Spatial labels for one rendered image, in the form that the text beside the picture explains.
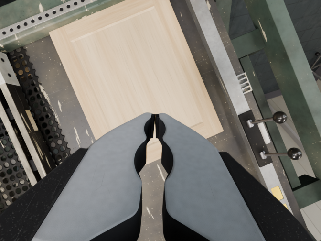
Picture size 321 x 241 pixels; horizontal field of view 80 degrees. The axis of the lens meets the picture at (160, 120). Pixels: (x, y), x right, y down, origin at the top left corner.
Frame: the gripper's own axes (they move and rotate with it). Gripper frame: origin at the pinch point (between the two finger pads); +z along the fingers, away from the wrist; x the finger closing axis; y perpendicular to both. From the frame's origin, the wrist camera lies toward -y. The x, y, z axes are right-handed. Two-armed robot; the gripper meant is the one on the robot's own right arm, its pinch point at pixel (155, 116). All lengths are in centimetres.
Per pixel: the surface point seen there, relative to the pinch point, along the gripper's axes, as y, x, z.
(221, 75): 15, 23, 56
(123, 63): 13, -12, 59
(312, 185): 54, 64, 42
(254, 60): 54, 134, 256
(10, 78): 18, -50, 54
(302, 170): 183, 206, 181
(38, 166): 41, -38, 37
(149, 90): 21, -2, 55
